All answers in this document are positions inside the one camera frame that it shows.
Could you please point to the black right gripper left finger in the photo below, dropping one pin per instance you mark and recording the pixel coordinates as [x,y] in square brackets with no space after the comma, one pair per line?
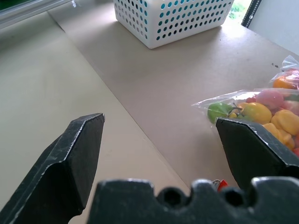
[58,163]

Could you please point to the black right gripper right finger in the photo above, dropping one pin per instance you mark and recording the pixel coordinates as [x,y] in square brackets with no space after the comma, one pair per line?
[252,151]

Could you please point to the clear bag of toy fruit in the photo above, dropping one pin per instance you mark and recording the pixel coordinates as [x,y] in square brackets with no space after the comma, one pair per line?
[264,109]

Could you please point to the small red object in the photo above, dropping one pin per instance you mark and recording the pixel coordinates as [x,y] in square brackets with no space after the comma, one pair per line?
[220,183]

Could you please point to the brown cardboard sheet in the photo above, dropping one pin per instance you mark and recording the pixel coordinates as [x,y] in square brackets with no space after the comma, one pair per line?
[177,88]

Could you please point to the black studded strip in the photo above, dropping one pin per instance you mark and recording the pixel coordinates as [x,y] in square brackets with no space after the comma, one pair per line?
[249,14]

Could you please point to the white perforated plastic basket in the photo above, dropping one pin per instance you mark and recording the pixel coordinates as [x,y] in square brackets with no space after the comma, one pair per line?
[171,22]

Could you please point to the white window frame rail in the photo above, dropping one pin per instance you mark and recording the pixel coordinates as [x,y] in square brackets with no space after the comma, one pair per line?
[28,10]

